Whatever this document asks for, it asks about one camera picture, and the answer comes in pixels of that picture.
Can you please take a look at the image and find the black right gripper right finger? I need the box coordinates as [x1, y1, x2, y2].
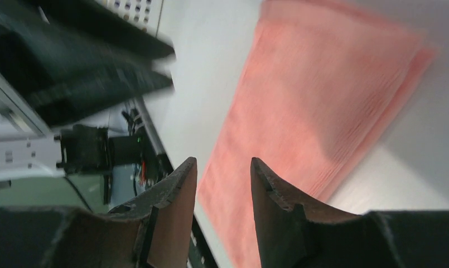
[250, 157, 449, 267]

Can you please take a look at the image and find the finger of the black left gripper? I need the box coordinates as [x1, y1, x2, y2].
[25, 1, 175, 59]
[21, 46, 175, 127]

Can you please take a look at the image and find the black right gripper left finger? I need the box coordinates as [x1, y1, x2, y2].
[0, 157, 197, 267]

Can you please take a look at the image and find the pink towel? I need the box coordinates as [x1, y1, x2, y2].
[198, 1, 436, 267]

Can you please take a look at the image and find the white plastic basket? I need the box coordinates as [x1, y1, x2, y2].
[97, 0, 164, 36]

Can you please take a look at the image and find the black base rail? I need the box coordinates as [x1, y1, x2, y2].
[134, 97, 218, 267]

